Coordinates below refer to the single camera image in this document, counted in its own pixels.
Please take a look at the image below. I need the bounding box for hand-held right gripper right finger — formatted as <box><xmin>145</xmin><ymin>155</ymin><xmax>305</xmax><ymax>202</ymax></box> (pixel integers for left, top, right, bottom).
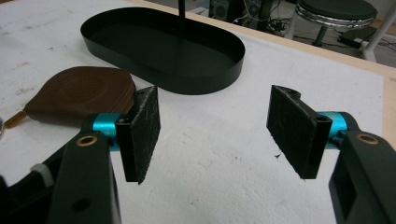
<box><xmin>266</xmin><ymin>84</ymin><xmax>348</xmax><ymax>180</ymax></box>

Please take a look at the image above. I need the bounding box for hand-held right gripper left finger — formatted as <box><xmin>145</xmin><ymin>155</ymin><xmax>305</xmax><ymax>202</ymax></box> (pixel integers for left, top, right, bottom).
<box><xmin>92</xmin><ymin>85</ymin><xmax>162</xmax><ymax>185</ymax></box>

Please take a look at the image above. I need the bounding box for brown bread roll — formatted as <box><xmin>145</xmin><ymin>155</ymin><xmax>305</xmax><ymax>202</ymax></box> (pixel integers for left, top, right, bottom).
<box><xmin>4</xmin><ymin>65</ymin><xmax>137</xmax><ymax>129</ymax></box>

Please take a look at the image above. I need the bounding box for black oval tray with stand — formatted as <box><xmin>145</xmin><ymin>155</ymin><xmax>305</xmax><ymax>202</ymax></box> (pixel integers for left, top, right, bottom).
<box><xmin>79</xmin><ymin>0</ymin><xmax>247</xmax><ymax>96</ymax></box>

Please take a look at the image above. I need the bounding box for white foam mat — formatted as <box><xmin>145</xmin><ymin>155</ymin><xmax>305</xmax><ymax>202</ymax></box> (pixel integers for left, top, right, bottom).
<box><xmin>0</xmin><ymin>0</ymin><xmax>386</xmax><ymax>224</ymax></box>

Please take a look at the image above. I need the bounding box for wooden table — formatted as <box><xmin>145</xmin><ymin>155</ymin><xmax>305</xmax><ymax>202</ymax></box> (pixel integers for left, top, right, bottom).
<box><xmin>124</xmin><ymin>0</ymin><xmax>396</xmax><ymax>150</ymax></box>

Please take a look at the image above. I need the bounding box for black power adapter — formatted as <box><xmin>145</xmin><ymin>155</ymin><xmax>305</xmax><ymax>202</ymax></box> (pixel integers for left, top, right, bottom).
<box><xmin>337</xmin><ymin>26</ymin><xmax>378</xmax><ymax>49</ymax></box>

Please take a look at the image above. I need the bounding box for round black stool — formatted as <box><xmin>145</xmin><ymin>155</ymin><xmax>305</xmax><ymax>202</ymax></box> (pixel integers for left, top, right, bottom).
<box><xmin>293</xmin><ymin>0</ymin><xmax>379</xmax><ymax>48</ymax></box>

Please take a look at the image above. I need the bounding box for tangle of floor cables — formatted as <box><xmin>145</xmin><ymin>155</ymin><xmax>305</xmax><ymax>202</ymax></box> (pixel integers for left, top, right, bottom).
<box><xmin>232</xmin><ymin>0</ymin><xmax>396</xmax><ymax>54</ymax></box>

